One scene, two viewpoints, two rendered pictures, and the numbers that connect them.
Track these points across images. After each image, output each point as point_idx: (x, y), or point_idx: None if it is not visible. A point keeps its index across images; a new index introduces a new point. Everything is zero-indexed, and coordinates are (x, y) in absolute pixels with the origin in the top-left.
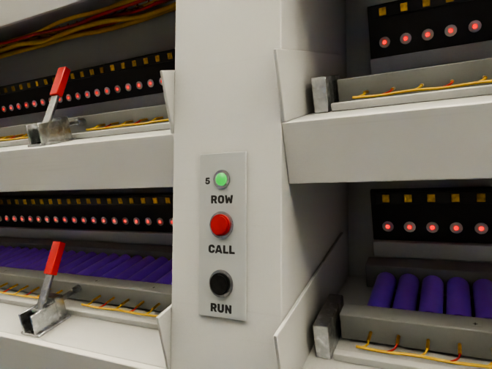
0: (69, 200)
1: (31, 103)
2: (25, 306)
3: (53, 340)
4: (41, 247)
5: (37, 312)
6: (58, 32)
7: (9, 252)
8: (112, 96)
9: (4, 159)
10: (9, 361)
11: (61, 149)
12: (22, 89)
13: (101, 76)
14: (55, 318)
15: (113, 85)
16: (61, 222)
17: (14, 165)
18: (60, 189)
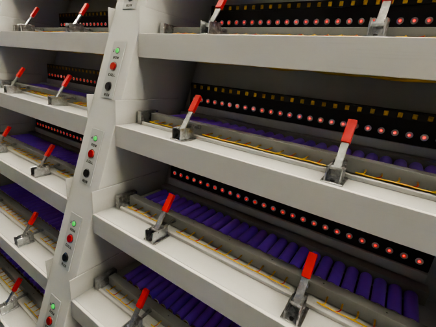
0: (293, 98)
1: (265, 21)
2: (293, 163)
3: (359, 191)
4: (257, 128)
5: (344, 168)
6: None
7: (233, 126)
8: (352, 26)
9: (333, 44)
10: (300, 198)
11: (416, 41)
12: (262, 9)
13: (348, 8)
14: (343, 177)
15: (357, 17)
16: (274, 115)
17: (342, 50)
18: (390, 76)
